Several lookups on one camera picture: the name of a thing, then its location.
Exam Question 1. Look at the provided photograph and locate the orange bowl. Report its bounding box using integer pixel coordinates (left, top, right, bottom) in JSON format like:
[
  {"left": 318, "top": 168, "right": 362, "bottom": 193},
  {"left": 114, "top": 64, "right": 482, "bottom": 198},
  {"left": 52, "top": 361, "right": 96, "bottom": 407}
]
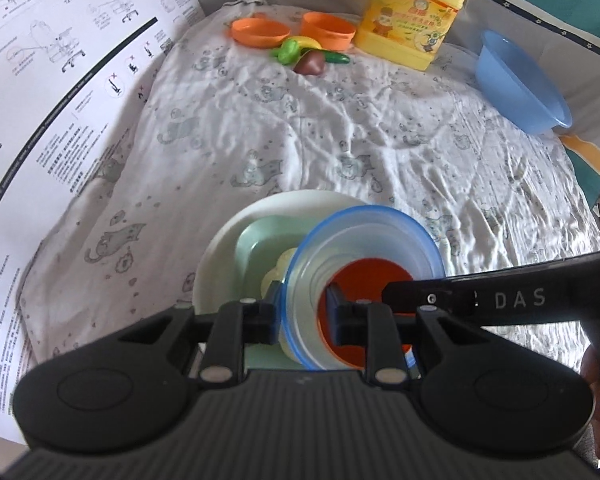
[{"left": 300, "top": 11, "right": 357, "bottom": 51}]

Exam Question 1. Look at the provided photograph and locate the orange plate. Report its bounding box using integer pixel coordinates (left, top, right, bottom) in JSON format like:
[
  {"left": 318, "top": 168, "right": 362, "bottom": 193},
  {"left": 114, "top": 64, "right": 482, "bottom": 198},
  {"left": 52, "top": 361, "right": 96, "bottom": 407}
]
[{"left": 230, "top": 16, "right": 292, "bottom": 48}]

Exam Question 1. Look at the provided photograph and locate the white round bowl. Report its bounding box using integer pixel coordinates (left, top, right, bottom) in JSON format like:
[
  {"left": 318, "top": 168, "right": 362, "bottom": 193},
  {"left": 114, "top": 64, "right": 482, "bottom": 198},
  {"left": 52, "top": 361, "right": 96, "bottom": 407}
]
[{"left": 192, "top": 190, "right": 381, "bottom": 321}]

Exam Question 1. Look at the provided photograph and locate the yellow detergent bottle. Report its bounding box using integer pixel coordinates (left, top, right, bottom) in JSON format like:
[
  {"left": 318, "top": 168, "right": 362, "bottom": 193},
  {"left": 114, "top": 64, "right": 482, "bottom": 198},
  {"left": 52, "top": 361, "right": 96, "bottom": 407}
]
[{"left": 354, "top": 0, "right": 473, "bottom": 72}]

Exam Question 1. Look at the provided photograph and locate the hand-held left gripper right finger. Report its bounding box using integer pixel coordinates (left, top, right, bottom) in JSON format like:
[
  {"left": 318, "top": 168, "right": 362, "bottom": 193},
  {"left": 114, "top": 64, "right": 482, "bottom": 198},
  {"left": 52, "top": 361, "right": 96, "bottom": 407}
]
[{"left": 327, "top": 282, "right": 486, "bottom": 386}]

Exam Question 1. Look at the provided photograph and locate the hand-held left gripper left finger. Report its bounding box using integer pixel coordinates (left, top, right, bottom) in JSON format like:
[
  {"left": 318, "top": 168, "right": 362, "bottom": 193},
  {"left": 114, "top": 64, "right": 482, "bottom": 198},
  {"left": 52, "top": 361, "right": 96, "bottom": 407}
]
[{"left": 117, "top": 280, "right": 286, "bottom": 385}]

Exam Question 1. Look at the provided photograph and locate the large blue basin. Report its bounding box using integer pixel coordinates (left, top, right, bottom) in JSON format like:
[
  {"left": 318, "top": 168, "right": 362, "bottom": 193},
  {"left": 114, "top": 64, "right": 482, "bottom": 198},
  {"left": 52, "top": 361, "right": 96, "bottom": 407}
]
[{"left": 475, "top": 29, "right": 574, "bottom": 135}]

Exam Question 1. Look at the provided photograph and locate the square light green plate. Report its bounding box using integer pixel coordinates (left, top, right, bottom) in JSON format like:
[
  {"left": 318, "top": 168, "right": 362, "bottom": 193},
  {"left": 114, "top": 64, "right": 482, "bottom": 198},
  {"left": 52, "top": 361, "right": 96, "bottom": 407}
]
[{"left": 235, "top": 215, "right": 311, "bottom": 371}]

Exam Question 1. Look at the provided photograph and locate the white instruction sheet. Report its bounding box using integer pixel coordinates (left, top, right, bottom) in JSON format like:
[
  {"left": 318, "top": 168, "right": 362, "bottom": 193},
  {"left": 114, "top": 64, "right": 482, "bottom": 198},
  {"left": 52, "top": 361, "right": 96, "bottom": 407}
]
[{"left": 0, "top": 0, "right": 206, "bottom": 446}]

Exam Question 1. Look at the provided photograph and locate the clear blue-rimmed bowl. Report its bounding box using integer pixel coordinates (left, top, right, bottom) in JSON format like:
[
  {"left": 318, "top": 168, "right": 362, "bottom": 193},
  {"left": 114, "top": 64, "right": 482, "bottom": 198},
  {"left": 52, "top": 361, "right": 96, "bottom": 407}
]
[{"left": 280, "top": 205, "right": 446, "bottom": 373}]

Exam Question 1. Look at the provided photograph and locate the small orange cup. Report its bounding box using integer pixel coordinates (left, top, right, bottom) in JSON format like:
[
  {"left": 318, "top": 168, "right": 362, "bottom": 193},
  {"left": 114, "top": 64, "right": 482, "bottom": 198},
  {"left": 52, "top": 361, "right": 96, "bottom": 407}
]
[{"left": 317, "top": 257, "right": 418, "bottom": 366}]

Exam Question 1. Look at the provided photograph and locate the white printed cloth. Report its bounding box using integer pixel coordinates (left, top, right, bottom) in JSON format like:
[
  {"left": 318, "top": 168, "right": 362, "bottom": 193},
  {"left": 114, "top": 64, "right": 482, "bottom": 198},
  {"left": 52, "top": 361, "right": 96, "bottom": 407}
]
[{"left": 17, "top": 0, "right": 600, "bottom": 376}]

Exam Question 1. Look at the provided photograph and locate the green toy vegetable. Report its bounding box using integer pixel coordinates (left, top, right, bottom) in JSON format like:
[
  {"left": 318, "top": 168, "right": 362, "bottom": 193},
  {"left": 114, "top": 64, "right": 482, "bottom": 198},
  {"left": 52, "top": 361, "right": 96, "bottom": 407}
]
[{"left": 271, "top": 40, "right": 302, "bottom": 66}]

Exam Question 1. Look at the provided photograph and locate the small pale yellow plate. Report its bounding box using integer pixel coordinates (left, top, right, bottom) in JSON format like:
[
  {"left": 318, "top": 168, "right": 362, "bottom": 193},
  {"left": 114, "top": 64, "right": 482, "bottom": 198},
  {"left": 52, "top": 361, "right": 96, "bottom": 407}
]
[{"left": 260, "top": 247, "right": 301, "bottom": 361}]

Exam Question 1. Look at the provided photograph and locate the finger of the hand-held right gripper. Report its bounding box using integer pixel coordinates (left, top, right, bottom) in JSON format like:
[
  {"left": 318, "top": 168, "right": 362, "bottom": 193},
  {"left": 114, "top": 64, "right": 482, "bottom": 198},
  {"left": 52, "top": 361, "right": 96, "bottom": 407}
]
[{"left": 382, "top": 276, "right": 476, "bottom": 316}]

